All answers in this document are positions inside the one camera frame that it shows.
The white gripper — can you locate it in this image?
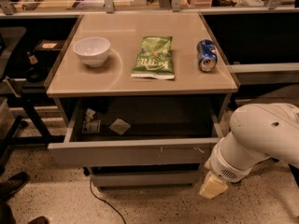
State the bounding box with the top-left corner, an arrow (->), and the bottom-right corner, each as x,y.
199,137 -> 252,199

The grey top drawer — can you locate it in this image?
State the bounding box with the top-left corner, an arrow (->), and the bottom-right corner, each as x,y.
49,95 -> 221,167

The grey drawer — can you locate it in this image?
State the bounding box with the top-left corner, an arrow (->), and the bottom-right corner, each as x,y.
49,95 -> 221,167
91,171 -> 200,188

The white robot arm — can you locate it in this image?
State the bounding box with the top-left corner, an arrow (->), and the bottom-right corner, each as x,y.
199,103 -> 299,199

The grey bottom drawer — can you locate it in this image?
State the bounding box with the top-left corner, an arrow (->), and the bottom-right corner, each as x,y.
91,171 -> 200,188

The grey drawer cabinet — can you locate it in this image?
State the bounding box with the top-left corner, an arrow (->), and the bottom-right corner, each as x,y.
47,12 -> 237,189

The white folded paper packet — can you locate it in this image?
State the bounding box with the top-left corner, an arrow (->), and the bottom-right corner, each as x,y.
109,119 -> 131,135

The blue soda can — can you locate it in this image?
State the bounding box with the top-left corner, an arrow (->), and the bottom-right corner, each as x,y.
196,39 -> 218,72

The white square label card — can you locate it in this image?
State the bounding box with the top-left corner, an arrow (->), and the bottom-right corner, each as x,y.
82,120 -> 100,133

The green chip bag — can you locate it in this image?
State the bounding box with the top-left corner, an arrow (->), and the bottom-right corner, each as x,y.
131,36 -> 175,80

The small crumpled white wrapper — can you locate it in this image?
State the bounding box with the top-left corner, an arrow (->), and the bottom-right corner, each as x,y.
85,108 -> 95,121

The white ceramic bowl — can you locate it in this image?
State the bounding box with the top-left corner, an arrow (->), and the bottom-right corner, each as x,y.
73,37 -> 111,67

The black shoe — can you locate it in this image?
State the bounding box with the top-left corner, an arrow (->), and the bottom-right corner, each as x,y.
0,172 -> 29,200

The black side table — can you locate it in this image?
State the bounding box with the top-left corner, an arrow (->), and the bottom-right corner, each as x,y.
0,26 -> 68,161

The black floor cable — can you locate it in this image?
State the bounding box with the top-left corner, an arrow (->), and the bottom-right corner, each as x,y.
89,179 -> 128,224

